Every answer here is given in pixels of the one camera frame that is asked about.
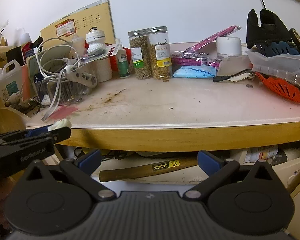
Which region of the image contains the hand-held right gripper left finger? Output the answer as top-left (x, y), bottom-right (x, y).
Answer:
top-left (25, 149), bottom-right (115, 202)

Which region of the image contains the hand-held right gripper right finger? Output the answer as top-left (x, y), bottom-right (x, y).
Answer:
top-left (184, 150), bottom-right (278, 202)

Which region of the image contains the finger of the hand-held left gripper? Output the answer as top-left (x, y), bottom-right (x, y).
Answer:
top-left (0, 127), bottom-right (72, 151)
top-left (0, 127), bottom-right (52, 143)

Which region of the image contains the small white object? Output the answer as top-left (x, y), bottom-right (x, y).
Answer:
top-left (48, 118), bottom-right (72, 131)

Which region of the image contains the wooden desk drawer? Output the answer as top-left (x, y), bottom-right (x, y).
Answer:
top-left (55, 148), bottom-right (300, 200)

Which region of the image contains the pink paper slip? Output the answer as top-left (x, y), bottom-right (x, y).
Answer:
top-left (49, 106), bottom-right (79, 121)

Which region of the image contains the clear plastic organizer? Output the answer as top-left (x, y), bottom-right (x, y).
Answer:
top-left (33, 74), bottom-right (92, 106)

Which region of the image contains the white labelled bottle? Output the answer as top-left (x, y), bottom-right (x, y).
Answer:
top-left (244, 147), bottom-right (279, 163)

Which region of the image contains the white plastic jug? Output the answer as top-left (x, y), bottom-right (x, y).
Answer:
top-left (0, 59), bottom-right (24, 101)

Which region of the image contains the white game controller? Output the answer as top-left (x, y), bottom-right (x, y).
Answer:
top-left (64, 65), bottom-right (98, 88)

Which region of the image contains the pale green booklet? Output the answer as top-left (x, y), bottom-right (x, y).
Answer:
top-left (27, 47), bottom-right (73, 81)

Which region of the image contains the white cylindrical container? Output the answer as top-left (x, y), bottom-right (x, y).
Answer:
top-left (89, 55), bottom-right (113, 82)

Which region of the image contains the red box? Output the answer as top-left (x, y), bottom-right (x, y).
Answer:
top-left (109, 54), bottom-right (121, 73)

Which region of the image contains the red and white spray can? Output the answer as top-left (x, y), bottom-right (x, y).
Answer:
top-left (20, 33), bottom-right (32, 53)

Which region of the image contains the blue powder bag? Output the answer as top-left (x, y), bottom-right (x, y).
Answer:
top-left (172, 65), bottom-right (217, 78)

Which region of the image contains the green and white bottle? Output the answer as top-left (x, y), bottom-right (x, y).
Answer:
top-left (114, 38), bottom-right (131, 79)

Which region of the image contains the white sport bottle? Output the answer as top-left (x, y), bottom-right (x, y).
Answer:
top-left (86, 27), bottom-right (108, 56)

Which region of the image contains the white paper packet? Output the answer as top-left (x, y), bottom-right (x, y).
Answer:
top-left (217, 54), bottom-right (253, 78)

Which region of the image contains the orange plastic basket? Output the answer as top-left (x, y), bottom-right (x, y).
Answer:
top-left (254, 71), bottom-right (300, 105)

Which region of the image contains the clear jar of dried herbs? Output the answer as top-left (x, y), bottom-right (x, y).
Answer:
top-left (128, 30), bottom-right (152, 80)

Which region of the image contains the white round jar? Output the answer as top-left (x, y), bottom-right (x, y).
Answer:
top-left (216, 36), bottom-right (242, 56)

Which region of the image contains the pink striped packet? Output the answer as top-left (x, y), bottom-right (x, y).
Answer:
top-left (171, 25), bottom-right (241, 68)

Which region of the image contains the clear jar of yellow flowers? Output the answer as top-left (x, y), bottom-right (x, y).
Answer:
top-left (146, 26), bottom-right (173, 81)

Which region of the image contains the yellow perforated board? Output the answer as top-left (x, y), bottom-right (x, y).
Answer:
top-left (40, 0), bottom-right (116, 46)

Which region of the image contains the clear plastic bag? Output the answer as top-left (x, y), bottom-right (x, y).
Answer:
top-left (247, 49), bottom-right (300, 92)

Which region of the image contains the blue plastic basket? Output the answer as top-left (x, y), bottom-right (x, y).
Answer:
top-left (255, 41), bottom-right (300, 56)

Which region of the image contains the black clamp tool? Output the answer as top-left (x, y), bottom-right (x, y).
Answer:
top-left (246, 9), bottom-right (292, 49)

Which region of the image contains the wooden hammer handle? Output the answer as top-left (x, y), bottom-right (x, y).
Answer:
top-left (99, 158), bottom-right (199, 183)

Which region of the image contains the black plug cable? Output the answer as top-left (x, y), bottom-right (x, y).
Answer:
top-left (213, 69), bottom-right (255, 83)

